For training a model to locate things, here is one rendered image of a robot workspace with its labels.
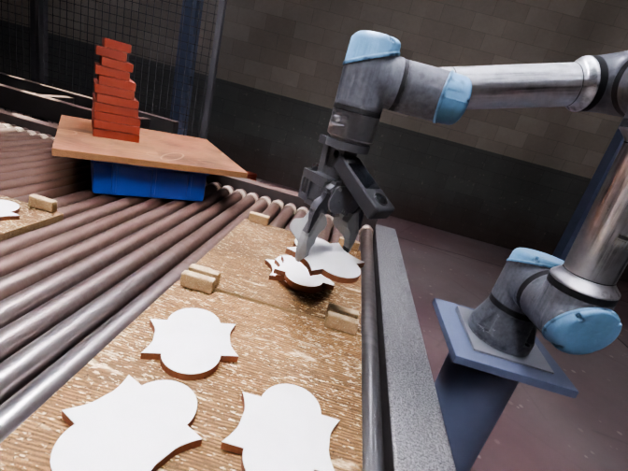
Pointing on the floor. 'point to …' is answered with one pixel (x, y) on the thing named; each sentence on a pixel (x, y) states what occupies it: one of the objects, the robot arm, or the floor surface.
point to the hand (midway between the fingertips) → (325, 257)
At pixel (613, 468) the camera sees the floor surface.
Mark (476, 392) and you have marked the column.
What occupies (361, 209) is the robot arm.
